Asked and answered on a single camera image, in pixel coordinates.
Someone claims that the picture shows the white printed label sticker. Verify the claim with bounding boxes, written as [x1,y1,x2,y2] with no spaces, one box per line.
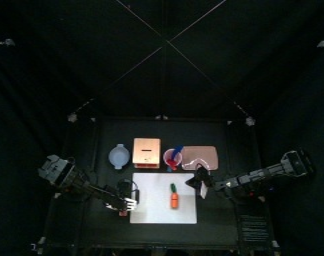
[239,214,270,247]

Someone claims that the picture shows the orange toy carrot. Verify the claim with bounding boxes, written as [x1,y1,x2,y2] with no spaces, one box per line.
[168,182,180,210]

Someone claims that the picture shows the orange wooden toy box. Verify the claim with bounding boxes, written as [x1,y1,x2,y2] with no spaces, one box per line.
[131,137,161,170]

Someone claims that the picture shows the pink plastic tray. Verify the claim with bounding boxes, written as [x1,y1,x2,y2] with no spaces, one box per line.
[179,145,220,172]

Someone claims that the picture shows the blue toy utensil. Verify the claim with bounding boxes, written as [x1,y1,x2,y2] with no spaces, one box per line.
[169,144,184,162]

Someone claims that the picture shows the blue red bowl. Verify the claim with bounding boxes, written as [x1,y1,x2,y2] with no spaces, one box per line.
[161,148,184,171]

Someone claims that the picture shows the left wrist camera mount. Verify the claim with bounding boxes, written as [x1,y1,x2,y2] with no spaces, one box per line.
[115,178,140,202]

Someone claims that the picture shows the red toy utensil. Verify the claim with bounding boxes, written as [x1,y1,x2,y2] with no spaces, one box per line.
[165,157,179,170]

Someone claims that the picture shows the white cutting board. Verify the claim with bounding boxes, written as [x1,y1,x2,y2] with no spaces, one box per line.
[128,171,199,225]

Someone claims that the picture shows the light blue oval bowl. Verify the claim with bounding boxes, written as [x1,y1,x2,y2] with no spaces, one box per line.
[107,143,131,170]

